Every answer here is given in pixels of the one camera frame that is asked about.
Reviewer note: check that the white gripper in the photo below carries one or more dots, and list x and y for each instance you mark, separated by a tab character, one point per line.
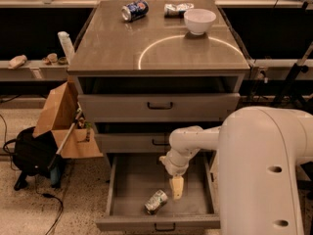
173	166

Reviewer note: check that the green 7up can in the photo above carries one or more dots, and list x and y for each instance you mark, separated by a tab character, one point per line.
156	201

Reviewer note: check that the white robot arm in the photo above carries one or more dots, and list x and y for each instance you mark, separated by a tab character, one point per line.
258	149

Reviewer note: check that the bottom grey drawer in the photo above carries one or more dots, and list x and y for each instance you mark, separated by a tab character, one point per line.
136	177

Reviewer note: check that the grey drawer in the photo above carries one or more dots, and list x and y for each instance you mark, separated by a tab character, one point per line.
156	142
136	177
158	107

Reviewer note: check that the middle grey drawer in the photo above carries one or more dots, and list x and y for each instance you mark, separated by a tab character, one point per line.
156	142

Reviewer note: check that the top grey drawer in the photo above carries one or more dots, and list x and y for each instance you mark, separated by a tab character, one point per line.
158	107

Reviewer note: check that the grey drawer cabinet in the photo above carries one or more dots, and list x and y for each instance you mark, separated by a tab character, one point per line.
154	55

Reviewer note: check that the blue pepsi can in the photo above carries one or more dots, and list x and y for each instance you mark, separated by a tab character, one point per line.
135	10

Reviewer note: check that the brown cardboard box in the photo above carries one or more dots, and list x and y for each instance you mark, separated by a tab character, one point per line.
56	117

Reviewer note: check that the black bag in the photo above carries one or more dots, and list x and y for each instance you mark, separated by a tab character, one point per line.
36	155

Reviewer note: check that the white bowl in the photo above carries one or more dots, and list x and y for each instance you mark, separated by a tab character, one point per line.
199	21

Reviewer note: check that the crumpled silver chip bag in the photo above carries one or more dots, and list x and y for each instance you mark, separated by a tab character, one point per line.
177	10

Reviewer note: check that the white plastic bottle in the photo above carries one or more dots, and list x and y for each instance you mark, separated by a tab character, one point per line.
66	45

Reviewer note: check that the grey handled floor tool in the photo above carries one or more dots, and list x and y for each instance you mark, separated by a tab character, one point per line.
62	147

